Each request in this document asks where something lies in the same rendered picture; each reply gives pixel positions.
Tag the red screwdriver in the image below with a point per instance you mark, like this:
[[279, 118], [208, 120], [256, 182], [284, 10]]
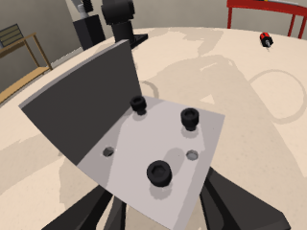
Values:
[[266, 40]]

